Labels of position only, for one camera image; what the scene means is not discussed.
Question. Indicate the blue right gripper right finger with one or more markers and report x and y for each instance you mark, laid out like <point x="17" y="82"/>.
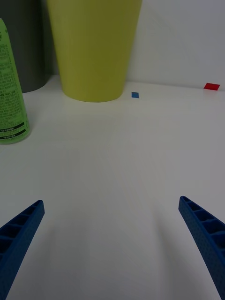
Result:
<point x="208" y="236"/>

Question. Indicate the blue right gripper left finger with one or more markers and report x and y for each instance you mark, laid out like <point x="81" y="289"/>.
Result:
<point x="16" y="243"/>

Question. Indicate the green plastic bottle black cap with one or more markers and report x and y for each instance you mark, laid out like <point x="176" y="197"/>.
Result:
<point x="10" y="98"/>

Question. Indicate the grey plastic bin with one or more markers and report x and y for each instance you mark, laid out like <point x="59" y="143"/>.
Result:
<point x="30" y="47"/>

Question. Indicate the yellow-green plastic bin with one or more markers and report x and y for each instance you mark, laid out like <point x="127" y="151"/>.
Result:
<point x="93" y="51"/>

